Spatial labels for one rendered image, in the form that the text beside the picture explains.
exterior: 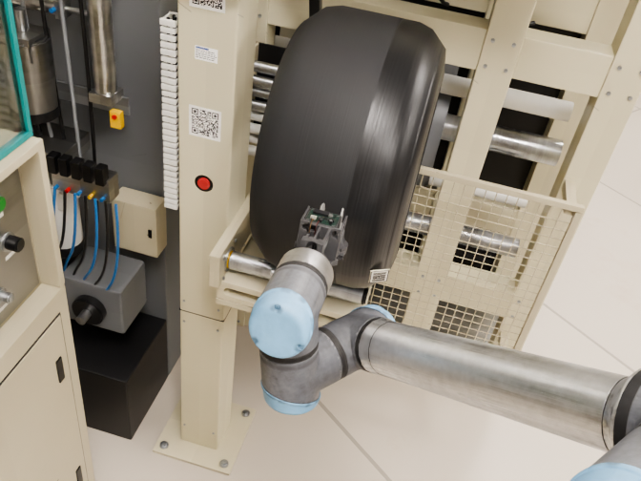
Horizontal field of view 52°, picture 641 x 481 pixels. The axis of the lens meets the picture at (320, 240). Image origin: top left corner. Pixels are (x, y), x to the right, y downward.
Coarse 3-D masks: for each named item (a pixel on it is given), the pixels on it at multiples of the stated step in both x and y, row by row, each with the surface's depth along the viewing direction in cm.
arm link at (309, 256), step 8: (296, 248) 104; (304, 248) 104; (288, 256) 103; (296, 256) 102; (304, 256) 102; (312, 256) 102; (320, 256) 104; (312, 264) 101; (320, 264) 102; (328, 264) 104; (272, 272) 104; (320, 272) 101; (328, 272) 103; (328, 280) 102; (328, 288) 103
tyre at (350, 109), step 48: (288, 48) 130; (336, 48) 125; (384, 48) 126; (432, 48) 130; (288, 96) 123; (336, 96) 122; (384, 96) 121; (432, 96) 126; (288, 144) 123; (336, 144) 121; (384, 144) 120; (288, 192) 125; (336, 192) 123; (384, 192) 122; (288, 240) 133; (384, 240) 129
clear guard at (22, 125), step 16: (0, 0) 107; (0, 16) 108; (0, 32) 109; (0, 48) 110; (16, 48) 114; (0, 64) 111; (16, 64) 115; (0, 80) 112; (16, 80) 117; (0, 96) 114; (16, 96) 118; (0, 112) 115; (16, 112) 119; (0, 128) 116; (16, 128) 120; (0, 144) 117; (16, 144) 120
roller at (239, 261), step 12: (228, 264) 160; (240, 264) 158; (252, 264) 158; (264, 264) 158; (264, 276) 158; (336, 288) 155; (348, 288) 155; (360, 288) 155; (348, 300) 156; (360, 300) 155
